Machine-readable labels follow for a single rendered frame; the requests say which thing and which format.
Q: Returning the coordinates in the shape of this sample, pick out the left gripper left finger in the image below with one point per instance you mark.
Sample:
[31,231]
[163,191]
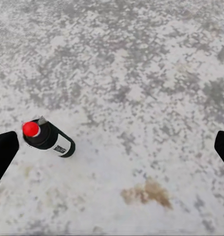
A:
[9,146]

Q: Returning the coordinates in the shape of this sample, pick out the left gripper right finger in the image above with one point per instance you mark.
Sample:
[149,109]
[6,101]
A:
[219,144]

